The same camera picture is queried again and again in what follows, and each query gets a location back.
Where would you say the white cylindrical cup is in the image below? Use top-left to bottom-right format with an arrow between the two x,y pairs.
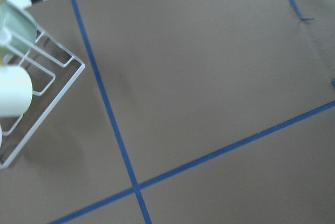
1,65 -> 33,118

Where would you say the white wire rack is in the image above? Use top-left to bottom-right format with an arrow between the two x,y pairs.
1,27 -> 85,169

